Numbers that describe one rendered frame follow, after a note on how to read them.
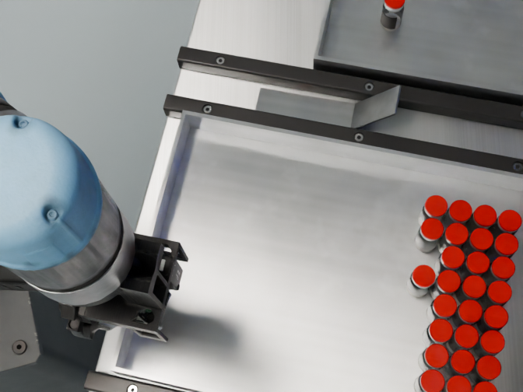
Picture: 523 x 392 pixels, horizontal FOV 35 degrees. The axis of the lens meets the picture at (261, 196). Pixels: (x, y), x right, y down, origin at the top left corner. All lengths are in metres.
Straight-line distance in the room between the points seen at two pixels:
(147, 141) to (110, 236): 1.33
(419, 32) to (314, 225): 0.24
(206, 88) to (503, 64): 0.31
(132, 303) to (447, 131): 0.38
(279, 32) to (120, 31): 1.09
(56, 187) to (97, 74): 1.49
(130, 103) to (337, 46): 1.04
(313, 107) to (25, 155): 0.46
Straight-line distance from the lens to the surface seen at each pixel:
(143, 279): 0.57
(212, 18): 0.91
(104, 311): 0.63
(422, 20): 0.90
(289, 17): 0.90
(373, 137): 0.82
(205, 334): 0.79
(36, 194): 0.43
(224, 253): 0.80
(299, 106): 0.85
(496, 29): 0.91
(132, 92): 1.88
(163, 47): 1.92
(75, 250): 0.46
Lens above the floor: 1.65
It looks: 71 degrees down
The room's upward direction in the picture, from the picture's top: 10 degrees counter-clockwise
